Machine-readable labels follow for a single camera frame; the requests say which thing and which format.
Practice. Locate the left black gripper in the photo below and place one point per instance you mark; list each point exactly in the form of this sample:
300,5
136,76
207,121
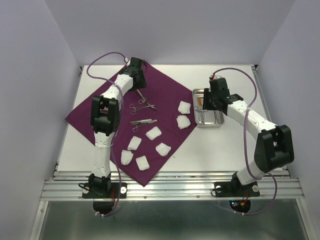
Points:
142,83

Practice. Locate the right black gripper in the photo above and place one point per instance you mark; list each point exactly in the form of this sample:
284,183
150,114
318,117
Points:
207,92

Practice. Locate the steel surgical scissors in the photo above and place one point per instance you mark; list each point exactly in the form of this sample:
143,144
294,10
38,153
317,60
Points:
143,100

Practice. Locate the steel tweezers branded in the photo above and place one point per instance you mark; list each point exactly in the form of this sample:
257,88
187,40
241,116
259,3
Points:
140,121

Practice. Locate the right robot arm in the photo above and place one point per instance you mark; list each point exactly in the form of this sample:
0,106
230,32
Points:
274,145

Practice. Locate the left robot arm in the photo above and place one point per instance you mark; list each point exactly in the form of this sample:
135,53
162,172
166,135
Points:
105,116

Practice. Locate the stainless steel tray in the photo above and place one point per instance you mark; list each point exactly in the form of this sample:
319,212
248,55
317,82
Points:
209,116

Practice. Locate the white gauze pad far right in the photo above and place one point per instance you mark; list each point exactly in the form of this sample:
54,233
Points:
184,107

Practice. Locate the white gauze pad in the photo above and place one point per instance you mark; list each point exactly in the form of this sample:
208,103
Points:
183,122
184,107
142,163
126,157
163,149
153,133
134,143

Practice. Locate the purple cloth drape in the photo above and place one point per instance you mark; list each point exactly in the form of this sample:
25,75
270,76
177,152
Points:
165,94

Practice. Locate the small steel hemostat under tweezers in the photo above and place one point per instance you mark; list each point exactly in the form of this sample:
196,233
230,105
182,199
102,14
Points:
137,126

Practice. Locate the white gauze pad lower centre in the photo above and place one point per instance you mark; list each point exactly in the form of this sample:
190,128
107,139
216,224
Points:
134,143

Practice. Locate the white gauze pad lower right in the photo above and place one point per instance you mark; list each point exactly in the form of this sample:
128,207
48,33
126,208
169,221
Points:
163,149

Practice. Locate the white gauze pad bottom left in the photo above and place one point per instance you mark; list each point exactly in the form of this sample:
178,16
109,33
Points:
126,157

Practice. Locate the aluminium rail frame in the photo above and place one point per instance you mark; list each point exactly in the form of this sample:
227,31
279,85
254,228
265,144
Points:
177,203

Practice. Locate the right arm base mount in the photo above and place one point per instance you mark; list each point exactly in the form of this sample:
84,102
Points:
238,195

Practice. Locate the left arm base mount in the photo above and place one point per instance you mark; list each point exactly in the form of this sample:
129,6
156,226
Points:
104,202

